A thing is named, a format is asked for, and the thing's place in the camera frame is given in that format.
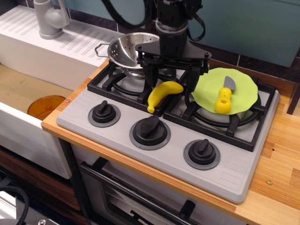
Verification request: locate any toy oven door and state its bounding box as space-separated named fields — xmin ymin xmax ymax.
xmin=77 ymin=158 xmax=243 ymax=225

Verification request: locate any light green plate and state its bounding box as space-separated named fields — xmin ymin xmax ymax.
xmin=192 ymin=67 xmax=258 ymax=115

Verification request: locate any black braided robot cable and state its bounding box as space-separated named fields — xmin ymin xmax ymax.
xmin=101 ymin=0 xmax=157 ymax=28

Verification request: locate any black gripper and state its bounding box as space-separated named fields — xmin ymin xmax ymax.
xmin=135 ymin=25 xmax=211 ymax=93

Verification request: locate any black oven door handle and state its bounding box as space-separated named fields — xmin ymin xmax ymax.
xmin=80 ymin=158 xmax=195 ymax=225

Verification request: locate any white toy sink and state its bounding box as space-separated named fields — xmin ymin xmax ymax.
xmin=0 ymin=6 xmax=120 ymax=179

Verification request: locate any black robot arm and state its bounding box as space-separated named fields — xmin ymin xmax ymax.
xmin=135 ymin=0 xmax=212 ymax=93

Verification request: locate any grey toy stove top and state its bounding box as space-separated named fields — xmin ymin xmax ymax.
xmin=55 ymin=57 xmax=281 ymax=204

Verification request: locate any grey toy faucet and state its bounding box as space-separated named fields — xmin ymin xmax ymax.
xmin=33 ymin=0 xmax=70 ymax=40

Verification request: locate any black burner grate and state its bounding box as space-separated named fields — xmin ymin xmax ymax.
xmin=163 ymin=76 xmax=279 ymax=151
xmin=87 ymin=61 xmax=187 ymax=116

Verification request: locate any black braided cable foreground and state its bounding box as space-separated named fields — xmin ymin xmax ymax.
xmin=0 ymin=186 xmax=29 ymax=225

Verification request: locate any left black stove knob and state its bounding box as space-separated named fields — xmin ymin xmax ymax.
xmin=88 ymin=100 xmax=121 ymax=128

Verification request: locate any steel colander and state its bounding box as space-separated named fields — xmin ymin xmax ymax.
xmin=95 ymin=32 xmax=159 ymax=79

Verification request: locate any right black stove knob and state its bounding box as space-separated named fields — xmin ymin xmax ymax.
xmin=183 ymin=139 xmax=221 ymax=171

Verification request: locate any left black burner grate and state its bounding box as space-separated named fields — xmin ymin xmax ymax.
xmin=87 ymin=61 xmax=187 ymax=116

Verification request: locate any right black burner grate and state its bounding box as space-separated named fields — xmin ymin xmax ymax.
xmin=163 ymin=76 xmax=279 ymax=151

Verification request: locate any yellow handled toy knife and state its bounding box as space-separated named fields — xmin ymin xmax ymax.
xmin=215 ymin=76 xmax=236 ymax=114

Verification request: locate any black stove knob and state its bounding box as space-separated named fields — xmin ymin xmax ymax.
xmin=88 ymin=100 xmax=121 ymax=128
xmin=129 ymin=116 xmax=171 ymax=150
xmin=183 ymin=139 xmax=221 ymax=171

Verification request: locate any orange plastic bowl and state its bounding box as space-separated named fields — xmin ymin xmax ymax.
xmin=27 ymin=95 xmax=66 ymax=120

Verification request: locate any yellow toy banana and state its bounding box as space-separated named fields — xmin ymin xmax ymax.
xmin=147 ymin=81 xmax=184 ymax=113

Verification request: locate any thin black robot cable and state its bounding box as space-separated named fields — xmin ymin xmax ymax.
xmin=186 ymin=13 xmax=207 ymax=42

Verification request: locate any middle black stove knob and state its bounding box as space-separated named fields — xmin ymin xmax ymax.
xmin=129 ymin=116 xmax=171 ymax=150

